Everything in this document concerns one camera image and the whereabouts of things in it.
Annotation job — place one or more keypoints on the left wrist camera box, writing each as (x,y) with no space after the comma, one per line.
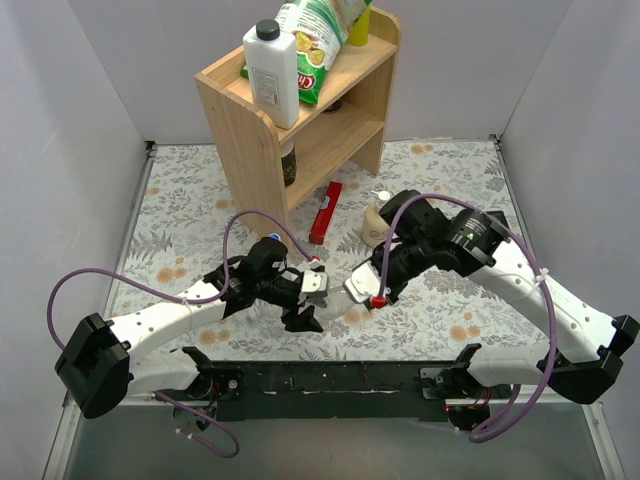
(314,283)

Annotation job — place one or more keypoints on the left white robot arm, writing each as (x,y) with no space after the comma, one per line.
(107,360)

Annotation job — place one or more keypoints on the clear plastic bottle front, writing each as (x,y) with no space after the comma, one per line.
(264,312)

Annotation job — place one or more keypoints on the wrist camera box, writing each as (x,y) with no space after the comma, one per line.
(363,286)
(314,283)

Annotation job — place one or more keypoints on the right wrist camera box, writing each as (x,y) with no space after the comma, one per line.
(363,286)

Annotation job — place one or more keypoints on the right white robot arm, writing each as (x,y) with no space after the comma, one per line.
(581,356)

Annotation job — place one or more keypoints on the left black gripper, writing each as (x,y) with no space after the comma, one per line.
(296,298)

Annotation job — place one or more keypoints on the wooden shelf unit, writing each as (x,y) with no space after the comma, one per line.
(347,124)

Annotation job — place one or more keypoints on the yellow bottle on shelf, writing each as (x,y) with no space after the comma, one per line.
(359,33)

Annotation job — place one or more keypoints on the dark bottle in shelf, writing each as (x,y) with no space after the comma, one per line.
(289,163)

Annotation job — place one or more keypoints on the white bottle black cap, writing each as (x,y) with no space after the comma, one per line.
(271,63)

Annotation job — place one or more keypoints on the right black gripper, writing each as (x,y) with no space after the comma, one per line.
(382,270)

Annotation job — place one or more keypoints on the black base bar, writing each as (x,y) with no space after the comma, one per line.
(325,390)

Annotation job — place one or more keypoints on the green chips bag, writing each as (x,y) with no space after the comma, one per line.
(320,29)

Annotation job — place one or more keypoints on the beige lotion bottle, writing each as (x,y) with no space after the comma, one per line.
(375,228)

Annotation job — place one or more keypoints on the floral table mat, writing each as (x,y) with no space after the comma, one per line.
(185,221)

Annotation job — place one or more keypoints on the red box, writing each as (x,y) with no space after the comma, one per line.
(325,213)

